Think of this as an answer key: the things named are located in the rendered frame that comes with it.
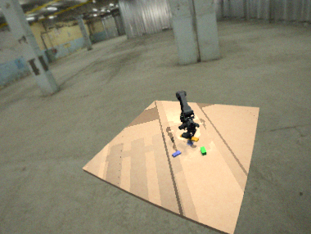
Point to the yellow bar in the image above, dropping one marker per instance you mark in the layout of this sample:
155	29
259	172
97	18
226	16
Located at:
194	139

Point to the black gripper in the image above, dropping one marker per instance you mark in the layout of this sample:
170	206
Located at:
189	133

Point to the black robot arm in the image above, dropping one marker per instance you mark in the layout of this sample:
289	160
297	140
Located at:
186	114

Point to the green rectangular block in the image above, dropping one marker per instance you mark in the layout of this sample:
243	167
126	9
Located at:
203	150

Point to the blue flat bar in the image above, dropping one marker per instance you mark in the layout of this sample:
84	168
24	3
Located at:
177	153

